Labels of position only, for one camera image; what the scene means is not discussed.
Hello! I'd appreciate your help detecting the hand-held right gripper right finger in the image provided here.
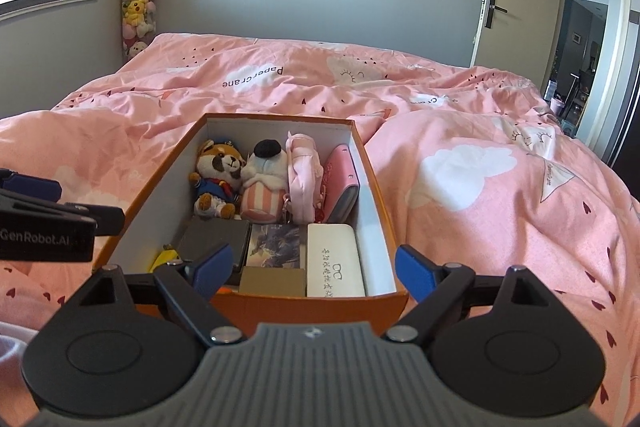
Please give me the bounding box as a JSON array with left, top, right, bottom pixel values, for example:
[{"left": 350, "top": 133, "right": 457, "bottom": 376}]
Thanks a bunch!
[{"left": 386, "top": 244, "right": 556, "bottom": 343}]

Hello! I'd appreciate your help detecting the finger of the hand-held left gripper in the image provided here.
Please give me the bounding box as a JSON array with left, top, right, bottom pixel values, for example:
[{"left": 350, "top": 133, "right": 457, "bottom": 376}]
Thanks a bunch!
[
  {"left": 0, "top": 190, "right": 126, "bottom": 236},
  {"left": 0, "top": 168, "right": 63, "bottom": 207}
]

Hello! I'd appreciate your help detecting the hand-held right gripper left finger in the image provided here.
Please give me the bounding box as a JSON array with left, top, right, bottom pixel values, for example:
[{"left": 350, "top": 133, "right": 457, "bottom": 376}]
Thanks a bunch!
[{"left": 75, "top": 243, "right": 243, "bottom": 345}]

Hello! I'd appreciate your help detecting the dark grey box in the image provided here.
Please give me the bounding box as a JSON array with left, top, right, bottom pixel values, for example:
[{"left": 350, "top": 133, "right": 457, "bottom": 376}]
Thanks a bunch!
[{"left": 175, "top": 217, "right": 252, "bottom": 270}]

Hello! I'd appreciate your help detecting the yellow toy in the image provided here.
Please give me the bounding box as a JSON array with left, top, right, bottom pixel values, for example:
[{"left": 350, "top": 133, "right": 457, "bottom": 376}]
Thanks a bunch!
[{"left": 150, "top": 246, "right": 182, "bottom": 273}]

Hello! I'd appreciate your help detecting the small brown box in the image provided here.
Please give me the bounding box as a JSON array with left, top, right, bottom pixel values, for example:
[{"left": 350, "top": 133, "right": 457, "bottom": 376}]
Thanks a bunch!
[{"left": 239, "top": 267, "right": 307, "bottom": 296}]

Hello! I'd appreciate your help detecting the illustrated card box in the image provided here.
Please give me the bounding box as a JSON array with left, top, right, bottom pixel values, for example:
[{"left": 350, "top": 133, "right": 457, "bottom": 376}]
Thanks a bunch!
[{"left": 245, "top": 223, "right": 307, "bottom": 269}]

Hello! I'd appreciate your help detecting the white glasses case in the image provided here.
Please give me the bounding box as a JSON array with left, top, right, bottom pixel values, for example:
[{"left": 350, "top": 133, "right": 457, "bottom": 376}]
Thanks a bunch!
[{"left": 306, "top": 223, "right": 367, "bottom": 298}]

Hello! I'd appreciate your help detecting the white plush with black hat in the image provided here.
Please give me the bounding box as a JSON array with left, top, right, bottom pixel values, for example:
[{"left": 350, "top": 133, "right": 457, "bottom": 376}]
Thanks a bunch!
[{"left": 240, "top": 140, "right": 290, "bottom": 224}]

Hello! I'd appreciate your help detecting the red panda sailor plush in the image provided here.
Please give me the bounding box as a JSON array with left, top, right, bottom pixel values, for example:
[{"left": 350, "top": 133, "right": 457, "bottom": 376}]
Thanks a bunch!
[{"left": 188, "top": 138, "right": 247, "bottom": 219}]

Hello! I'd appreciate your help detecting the orange cardboard box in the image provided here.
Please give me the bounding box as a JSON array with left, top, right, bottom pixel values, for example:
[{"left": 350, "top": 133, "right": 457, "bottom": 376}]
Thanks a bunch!
[{"left": 92, "top": 112, "right": 410, "bottom": 324}]

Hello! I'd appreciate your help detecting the pink wallet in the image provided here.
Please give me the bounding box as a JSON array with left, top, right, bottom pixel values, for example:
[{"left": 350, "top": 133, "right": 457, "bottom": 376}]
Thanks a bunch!
[{"left": 320, "top": 144, "right": 361, "bottom": 224}]

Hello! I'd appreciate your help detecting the pink fabric pouch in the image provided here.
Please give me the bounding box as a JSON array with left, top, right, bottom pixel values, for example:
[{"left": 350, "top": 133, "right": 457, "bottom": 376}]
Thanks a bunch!
[{"left": 285, "top": 133, "right": 326, "bottom": 225}]

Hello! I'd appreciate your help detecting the pink printed blanket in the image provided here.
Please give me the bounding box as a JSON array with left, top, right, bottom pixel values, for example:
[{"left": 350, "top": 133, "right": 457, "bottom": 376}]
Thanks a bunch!
[{"left": 0, "top": 32, "right": 640, "bottom": 413}]

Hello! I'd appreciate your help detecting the plush toy storage column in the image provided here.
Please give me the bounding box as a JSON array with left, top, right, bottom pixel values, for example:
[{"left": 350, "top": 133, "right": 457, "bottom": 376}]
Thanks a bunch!
[{"left": 120, "top": 0, "right": 160, "bottom": 60}]

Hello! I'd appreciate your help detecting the white door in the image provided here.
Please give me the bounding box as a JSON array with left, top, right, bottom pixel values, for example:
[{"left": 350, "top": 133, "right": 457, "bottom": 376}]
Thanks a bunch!
[{"left": 470, "top": 0, "right": 569, "bottom": 97}]

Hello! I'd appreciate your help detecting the black door handle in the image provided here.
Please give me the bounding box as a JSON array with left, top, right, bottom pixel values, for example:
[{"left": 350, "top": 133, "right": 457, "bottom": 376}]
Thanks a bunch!
[{"left": 482, "top": 0, "right": 508, "bottom": 28}]

